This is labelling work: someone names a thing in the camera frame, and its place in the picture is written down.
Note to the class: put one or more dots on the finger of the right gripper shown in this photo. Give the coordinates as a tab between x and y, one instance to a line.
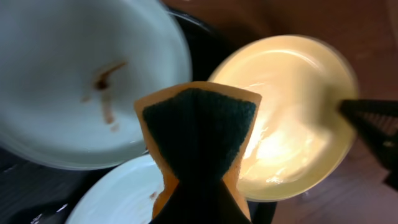
376	123

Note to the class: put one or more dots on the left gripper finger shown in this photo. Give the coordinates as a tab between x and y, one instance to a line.
223	204

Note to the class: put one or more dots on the green yellow sponge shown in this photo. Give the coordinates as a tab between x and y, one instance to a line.
198	132

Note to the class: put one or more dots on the light blue plate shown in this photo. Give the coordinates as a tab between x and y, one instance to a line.
125	195
71	71

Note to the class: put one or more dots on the yellow plate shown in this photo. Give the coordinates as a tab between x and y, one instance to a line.
299	137

